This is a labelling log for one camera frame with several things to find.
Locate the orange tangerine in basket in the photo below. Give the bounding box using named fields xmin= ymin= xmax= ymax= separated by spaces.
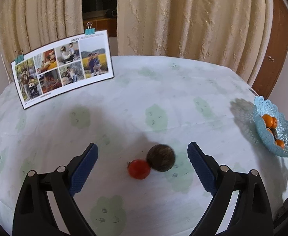
xmin=262 ymin=114 xmax=274 ymax=128

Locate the dark brown passion fruit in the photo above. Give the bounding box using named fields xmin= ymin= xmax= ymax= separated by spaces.
xmin=146 ymin=144 xmax=175 ymax=172

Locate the light blue lattice fruit basket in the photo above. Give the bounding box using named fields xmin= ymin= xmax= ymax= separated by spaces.
xmin=253 ymin=96 xmax=288 ymax=158

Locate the white green patterned bedsheet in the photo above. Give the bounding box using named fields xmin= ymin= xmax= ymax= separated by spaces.
xmin=0 ymin=56 xmax=288 ymax=235

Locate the red cherry tomato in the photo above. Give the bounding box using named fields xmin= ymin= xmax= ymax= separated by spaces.
xmin=127 ymin=159 xmax=151 ymax=180

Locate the photo collage card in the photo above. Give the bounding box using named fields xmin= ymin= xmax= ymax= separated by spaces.
xmin=11 ymin=30 xmax=114 ymax=109

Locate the teal binder clip left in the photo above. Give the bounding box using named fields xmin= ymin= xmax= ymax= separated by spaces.
xmin=14 ymin=50 xmax=25 ymax=65

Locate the teal binder clip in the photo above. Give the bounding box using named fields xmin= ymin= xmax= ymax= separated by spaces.
xmin=14 ymin=50 xmax=25 ymax=65
xmin=85 ymin=21 xmax=95 ymax=35

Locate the brown wooden door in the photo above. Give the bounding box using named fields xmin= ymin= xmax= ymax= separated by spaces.
xmin=252 ymin=0 xmax=288 ymax=99

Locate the teal binder clip right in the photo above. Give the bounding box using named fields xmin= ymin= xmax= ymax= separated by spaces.
xmin=85 ymin=21 xmax=95 ymax=35

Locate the beige curtain right panel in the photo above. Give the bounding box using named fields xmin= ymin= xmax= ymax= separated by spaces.
xmin=117 ymin=0 xmax=273 ymax=84

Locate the beige curtain panel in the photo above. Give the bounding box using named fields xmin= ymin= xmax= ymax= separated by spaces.
xmin=117 ymin=0 xmax=273 ymax=84
xmin=0 ymin=0 xmax=83 ymax=66

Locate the beige curtain left panel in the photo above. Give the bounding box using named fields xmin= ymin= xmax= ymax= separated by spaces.
xmin=0 ymin=0 xmax=83 ymax=66

